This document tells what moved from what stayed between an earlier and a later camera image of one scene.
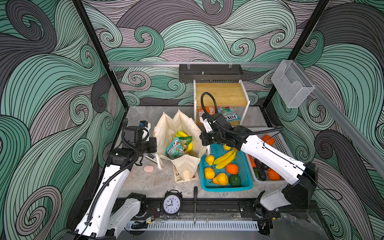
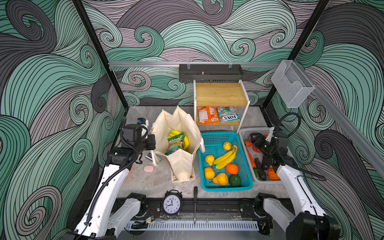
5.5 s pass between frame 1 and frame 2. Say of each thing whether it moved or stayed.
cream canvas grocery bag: moved
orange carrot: stayed
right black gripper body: moved
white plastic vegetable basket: stayed
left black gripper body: stayed
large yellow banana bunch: moved
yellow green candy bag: moved
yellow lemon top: stayed
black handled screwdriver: stayed
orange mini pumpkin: stayed
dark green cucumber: stayed
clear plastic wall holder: stayed
